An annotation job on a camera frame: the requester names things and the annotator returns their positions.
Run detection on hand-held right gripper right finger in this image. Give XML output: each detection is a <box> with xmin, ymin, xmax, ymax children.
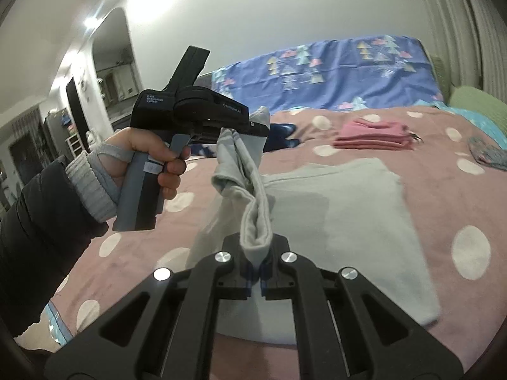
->
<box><xmin>260</xmin><ymin>233</ymin><xmax>463</xmax><ymax>380</ymax></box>

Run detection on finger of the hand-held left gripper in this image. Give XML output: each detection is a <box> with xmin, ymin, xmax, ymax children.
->
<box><xmin>191</xmin><ymin>120</ymin><xmax>271</xmax><ymax>144</ymax></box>

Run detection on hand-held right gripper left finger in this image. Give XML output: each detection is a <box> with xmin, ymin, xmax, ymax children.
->
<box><xmin>45</xmin><ymin>233</ymin><xmax>255</xmax><ymax>380</ymax></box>

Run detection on grey garment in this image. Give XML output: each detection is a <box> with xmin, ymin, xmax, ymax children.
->
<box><xmin>186</xmin><ymin>106</ymin><xmax>442</xmax><ymax>343</ymax></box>

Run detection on person's left forearm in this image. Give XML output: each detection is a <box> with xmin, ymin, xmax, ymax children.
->
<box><xmin>0</xmin><ymin>142</ymin><xmax>133</xmax><ymax>338</ymax></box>

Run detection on folded pink clothes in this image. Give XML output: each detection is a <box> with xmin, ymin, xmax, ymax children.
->
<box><xmin>334</xmin><ymin>118</ymin><xmax>421</xmax><ymax>151</ymax></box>

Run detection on person's left hand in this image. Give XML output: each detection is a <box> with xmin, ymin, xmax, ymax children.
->
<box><xmin>99</xmin><ymin>126</ymin><xmax>191</xmax><ymax>201</ymax></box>

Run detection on arched doorway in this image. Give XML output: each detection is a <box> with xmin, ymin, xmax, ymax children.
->
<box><xmin>91</xmin><ymin>7</ymin><xmax>145</xmax><ymax>128</ymax></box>

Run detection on navy star-print garment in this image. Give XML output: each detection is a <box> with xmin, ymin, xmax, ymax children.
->
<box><xmin>190</xmin><ymin>122</ymin><xmax>300</xmax><ymax>160</ymax></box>

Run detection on white shelf rack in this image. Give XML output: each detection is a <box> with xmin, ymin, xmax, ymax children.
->
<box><xmin>65</xmin><ymin>132</ymin><xmax>88</xmax><ymax>160</ymax></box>

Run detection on purple patterned pillow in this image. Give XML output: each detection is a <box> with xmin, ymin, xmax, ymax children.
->
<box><xmin>212</xmin><ymin>35</ymin><xmax>444</xmax><ymax>114</ymax></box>

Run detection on pink dotted blanket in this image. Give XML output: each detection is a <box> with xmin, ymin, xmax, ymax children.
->
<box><xmin>16</xmin><ymin>105</ymin><xmax>507</xmax><ymax>380</ymax></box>

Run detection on small patterned cloth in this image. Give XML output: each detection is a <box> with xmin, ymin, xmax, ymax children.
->
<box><xmin>467</xmin><ymin>136</ymin><xmax>507</xmax><ymax>167</ymax></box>

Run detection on green pillow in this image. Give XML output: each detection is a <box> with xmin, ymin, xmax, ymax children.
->
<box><xmin>430</xmin><ymin>53</ymin><xmax>507</xmax><ymax>136</ymax></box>

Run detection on grey curtain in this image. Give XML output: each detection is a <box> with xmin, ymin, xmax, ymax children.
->
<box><xmin>412</xmin><ymin>0</ymin><xmax>507</xmax><ymax>104</ymax></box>

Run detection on black wall panel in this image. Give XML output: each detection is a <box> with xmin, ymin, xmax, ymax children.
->
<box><xmin>65</xmin><ymin>77</ymin><xmax>90</xmax><ymax>143</ymax></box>

